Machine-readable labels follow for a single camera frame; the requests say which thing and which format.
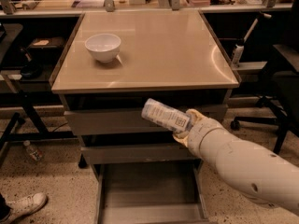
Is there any plastic bottle on floor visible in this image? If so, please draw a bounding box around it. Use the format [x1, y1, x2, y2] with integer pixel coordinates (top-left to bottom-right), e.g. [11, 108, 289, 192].
[23, 140, 43, 161]

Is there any grey top drawer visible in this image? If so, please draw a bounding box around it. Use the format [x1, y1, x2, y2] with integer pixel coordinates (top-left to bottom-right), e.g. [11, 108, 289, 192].
[64, 103, 229, 137]

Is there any white sneaker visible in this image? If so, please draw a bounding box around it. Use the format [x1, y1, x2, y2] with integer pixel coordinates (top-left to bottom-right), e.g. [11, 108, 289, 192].
[0, 192, 48, 224]

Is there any grey drawer cabinet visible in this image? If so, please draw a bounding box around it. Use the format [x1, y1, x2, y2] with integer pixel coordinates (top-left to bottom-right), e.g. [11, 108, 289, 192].
[49, 8, 242, 224]

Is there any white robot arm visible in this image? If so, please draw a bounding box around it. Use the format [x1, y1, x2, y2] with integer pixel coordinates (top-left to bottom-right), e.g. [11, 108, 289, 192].
[173, 109, 299, 215]

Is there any black office chair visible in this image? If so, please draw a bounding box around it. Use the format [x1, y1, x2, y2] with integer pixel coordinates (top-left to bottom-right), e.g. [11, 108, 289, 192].
[231, 0, 299, 154]

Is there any grey middle drawer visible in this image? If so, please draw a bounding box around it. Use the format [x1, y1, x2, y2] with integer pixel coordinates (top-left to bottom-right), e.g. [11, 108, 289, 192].
[81, 143, 195, 164]

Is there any grey bottom drawer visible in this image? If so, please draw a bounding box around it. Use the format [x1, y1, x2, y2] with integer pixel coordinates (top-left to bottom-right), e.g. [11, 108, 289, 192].
[94, 161, 218, 224]

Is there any grey drawer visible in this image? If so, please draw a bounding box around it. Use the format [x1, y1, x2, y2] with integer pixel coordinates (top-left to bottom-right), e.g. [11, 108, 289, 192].
[94, 161, 218, 224]
[81, 143, 195, 164]
[64, 103, 229, 137]

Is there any white spray bottle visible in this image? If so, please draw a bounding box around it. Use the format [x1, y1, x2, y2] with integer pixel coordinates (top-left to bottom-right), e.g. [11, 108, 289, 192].
[232, 39, 244, 65]

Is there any black table frame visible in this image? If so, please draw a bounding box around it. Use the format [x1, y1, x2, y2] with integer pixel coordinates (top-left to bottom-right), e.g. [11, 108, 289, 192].
[0, 22, 76, 166]

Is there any black box on shelf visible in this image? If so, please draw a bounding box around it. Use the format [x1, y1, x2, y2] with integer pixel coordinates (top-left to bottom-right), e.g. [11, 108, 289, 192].
[28, 36, 65, 49]

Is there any long workbench shelf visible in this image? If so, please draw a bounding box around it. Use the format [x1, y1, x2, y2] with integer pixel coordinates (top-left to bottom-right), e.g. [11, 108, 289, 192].
[0, 4, 292, 18]

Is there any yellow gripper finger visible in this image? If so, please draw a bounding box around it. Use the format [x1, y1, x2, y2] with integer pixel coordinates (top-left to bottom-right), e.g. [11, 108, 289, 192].
[186, 109, 205, 125]
[173, 132, 189, 147]

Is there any white ceramic bowl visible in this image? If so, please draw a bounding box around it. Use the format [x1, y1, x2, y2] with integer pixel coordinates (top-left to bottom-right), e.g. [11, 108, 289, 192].
[85, 34, 121, 63]

